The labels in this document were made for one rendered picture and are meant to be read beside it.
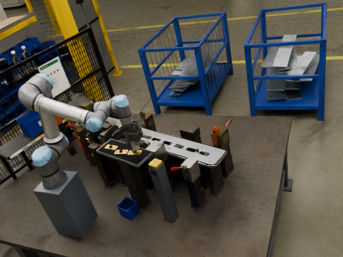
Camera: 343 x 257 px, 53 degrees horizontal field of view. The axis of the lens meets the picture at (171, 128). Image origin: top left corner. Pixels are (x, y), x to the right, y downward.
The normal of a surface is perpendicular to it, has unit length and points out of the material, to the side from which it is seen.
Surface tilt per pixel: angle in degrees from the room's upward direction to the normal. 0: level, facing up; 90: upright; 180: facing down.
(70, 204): 90
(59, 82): 90
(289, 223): 0
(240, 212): 0
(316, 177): 0
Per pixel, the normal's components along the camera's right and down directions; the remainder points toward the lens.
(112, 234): -0.21, -0.82
